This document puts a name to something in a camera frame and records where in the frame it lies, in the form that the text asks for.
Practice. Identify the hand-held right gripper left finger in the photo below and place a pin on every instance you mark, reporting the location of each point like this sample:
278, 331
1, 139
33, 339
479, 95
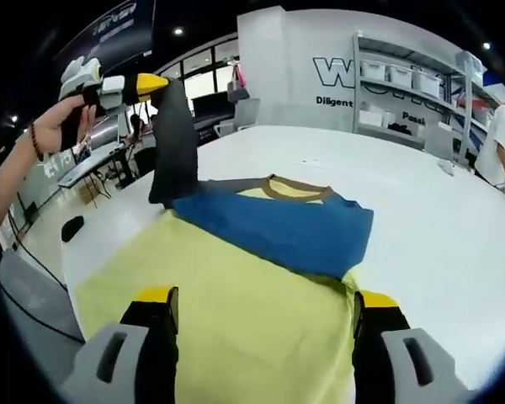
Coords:
122, 366

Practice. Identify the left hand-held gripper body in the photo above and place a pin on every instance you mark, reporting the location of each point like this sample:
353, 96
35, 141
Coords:
82, 76

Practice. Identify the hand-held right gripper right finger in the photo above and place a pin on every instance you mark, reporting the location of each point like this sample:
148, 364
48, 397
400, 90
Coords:
400, 370

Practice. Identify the yellow blue grey garment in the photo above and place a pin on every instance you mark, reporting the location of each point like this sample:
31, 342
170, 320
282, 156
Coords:
256, 336

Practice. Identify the person's left hand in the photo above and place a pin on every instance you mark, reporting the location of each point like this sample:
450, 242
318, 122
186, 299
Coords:
54, 130

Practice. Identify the large display screen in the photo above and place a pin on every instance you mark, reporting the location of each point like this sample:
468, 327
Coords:
103, 132

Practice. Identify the dark hanging banner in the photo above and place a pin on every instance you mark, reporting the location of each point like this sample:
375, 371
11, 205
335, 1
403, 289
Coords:
118, 29

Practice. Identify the black cabinet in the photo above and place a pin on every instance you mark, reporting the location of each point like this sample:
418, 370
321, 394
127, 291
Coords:
145, 162

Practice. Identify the white office desk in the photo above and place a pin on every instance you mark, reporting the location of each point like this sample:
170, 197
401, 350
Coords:
84, 166

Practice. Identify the black computer monitor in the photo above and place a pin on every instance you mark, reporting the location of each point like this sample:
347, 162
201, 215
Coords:
212, 106

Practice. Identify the cardboard box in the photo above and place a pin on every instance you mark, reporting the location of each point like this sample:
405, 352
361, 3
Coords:
88, 192

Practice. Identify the pink and grey hanging bags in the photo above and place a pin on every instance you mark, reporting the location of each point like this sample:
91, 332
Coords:
237, 86

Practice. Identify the grey mesh office chair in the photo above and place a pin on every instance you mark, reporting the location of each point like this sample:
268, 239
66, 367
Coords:
29, 294

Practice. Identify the small black oval object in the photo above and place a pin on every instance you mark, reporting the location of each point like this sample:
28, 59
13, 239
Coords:
72, 228

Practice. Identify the white object on table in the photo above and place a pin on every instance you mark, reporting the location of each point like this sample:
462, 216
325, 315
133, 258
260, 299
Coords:
447, 168

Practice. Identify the grey metal shelving rack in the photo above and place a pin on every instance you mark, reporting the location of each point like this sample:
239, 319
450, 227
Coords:
356, 84

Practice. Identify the black items on shelf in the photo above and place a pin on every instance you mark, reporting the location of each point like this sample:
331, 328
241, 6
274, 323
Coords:
400, 128

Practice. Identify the white storage bin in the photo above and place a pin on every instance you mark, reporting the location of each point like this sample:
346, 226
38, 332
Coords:
400, 75
427, 83
374, 70

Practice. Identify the white box on shelf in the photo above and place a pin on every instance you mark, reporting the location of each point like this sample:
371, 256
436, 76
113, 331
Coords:
373, 118

